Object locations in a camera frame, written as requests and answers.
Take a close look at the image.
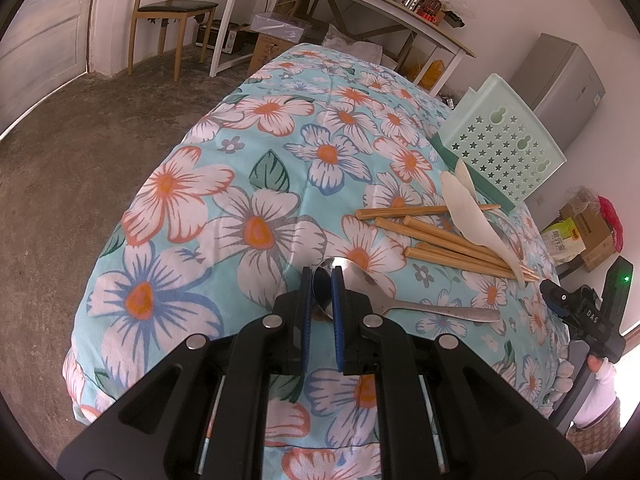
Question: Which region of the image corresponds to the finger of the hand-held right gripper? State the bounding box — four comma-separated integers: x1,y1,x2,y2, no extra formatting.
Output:
539,279,584,329

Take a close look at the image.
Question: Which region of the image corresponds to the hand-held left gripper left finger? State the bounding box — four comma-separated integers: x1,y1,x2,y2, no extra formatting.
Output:
57,267,314,480

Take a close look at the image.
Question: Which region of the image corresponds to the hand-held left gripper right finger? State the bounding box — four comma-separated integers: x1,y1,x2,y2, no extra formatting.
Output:
330,266,586,480

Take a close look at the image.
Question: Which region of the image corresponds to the metal spoon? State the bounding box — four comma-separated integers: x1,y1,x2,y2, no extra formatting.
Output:
311,256,502,323

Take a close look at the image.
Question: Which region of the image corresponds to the wooden chopstick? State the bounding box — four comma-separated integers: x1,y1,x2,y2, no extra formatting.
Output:
404,247,518,281
403,216,473,247
375,217,518,277
416,242,541,281
355,203,502,221

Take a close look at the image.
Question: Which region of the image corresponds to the white spoon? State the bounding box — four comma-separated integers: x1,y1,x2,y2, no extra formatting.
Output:
442,171,528,287
455,159,527,263

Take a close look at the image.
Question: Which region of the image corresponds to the mint green utensil holder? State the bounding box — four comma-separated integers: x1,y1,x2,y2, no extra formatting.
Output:
430,74,568,212

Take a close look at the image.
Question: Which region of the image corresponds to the person's right hand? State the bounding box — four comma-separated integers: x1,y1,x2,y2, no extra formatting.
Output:
575,354,620,427

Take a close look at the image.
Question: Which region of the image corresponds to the printed white sack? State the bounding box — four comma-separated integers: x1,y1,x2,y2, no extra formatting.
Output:
541,219,587,262

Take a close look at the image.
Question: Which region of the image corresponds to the open cardboard box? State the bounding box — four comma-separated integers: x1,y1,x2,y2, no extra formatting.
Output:
560,187,618,273

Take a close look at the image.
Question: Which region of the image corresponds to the red cloth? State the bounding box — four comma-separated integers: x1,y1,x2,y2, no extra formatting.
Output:
596,196,625,255

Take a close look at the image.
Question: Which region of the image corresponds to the floral blanket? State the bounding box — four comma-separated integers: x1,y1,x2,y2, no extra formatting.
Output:
62,42,576,480

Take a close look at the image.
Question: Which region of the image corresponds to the grey refrigerator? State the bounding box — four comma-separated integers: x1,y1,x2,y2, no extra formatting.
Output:
510,33,607,153

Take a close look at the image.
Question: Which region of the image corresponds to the yellow bag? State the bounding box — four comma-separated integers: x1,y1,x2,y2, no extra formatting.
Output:
414,57,447,94

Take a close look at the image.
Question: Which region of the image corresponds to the brown cardboard box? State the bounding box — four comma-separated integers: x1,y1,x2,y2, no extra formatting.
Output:
247,30,307,77

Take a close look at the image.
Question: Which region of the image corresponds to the flat white box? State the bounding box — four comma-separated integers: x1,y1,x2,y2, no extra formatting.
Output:
250,12,327,44

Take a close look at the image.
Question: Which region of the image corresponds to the small white appliance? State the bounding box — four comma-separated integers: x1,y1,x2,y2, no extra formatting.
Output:
197,20,242,56

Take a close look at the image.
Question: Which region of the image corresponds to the wooden chair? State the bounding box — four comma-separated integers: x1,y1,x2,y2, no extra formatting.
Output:
127,0,219,84

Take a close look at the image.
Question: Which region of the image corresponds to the white panelled door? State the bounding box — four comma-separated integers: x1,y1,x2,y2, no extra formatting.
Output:
0,0,109,133

